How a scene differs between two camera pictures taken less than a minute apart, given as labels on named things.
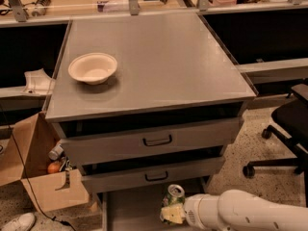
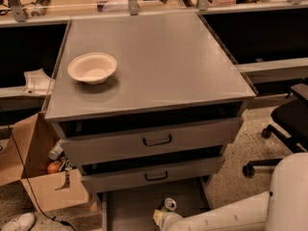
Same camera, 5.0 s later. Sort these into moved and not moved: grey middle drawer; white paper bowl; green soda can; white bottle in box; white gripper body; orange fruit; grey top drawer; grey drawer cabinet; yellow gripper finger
Moved: yellow gripper finger; green soda can; white gripper body
Not moved: white bottle in box; white paper bowl; orange fruit; grey top drawer; grey middle drawer; grey drawer cabinet
